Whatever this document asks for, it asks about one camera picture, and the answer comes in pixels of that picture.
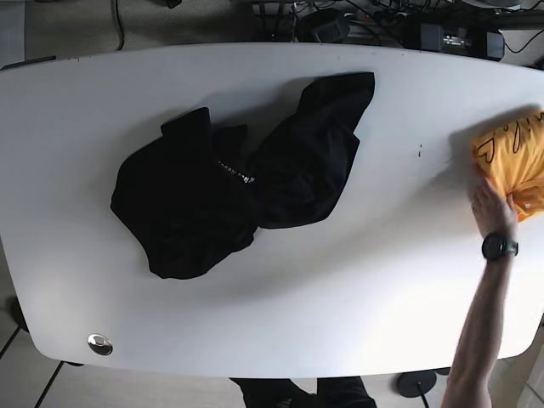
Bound black trousers of person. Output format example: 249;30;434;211
231;377;377;408

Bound black wrist watch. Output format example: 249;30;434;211
481;231;519;261

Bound person's bare hand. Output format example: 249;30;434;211
469;174;518;240

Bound person's bare forearm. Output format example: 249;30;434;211
441;255;515;408

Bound orange T-shirt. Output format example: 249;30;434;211
471;110;543;223

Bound black power adapter box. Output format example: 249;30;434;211
295;8;349;43

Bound black round stand base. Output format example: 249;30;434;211
394;370;437;399

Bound tangled black cables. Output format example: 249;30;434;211
250;0;544;60

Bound left silver table grommet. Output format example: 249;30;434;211
87;333;113;356

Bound black T-shirt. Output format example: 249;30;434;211
110;72;375;280

